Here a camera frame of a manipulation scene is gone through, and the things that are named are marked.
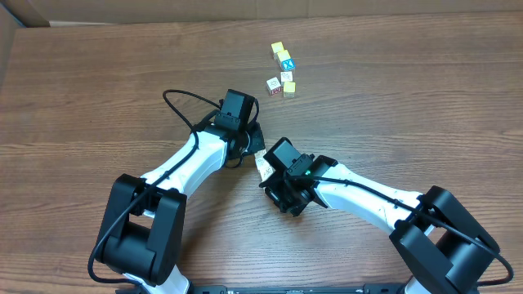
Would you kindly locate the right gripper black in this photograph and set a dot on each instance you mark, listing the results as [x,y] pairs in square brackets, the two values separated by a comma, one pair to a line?
[273,189]

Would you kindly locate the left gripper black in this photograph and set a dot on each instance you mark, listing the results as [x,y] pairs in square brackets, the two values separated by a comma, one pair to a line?
[257,141]

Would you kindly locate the blue pictogram block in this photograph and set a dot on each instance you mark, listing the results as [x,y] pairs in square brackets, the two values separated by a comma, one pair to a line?
[260,154]

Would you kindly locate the white block red letters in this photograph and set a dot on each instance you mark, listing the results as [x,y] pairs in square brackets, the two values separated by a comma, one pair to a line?
[262,164]

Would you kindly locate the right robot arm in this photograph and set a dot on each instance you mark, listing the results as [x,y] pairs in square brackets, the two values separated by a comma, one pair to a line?
[442,244]

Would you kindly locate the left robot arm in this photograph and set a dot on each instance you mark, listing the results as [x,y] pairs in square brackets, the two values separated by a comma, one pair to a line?
[139,241]

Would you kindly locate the white block red side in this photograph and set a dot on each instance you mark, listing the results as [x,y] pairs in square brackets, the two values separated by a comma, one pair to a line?
[273,86]

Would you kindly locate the white patterned block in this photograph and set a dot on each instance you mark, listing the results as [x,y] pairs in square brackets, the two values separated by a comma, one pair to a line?
[286,76]

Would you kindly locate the blue X block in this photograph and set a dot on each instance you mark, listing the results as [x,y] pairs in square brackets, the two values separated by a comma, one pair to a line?
[288,65]

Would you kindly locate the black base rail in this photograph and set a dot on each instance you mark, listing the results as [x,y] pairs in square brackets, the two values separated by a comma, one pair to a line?
[370,288]

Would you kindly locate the cardboard box wall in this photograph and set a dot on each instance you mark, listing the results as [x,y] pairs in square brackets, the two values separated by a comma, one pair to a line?
[42,12]

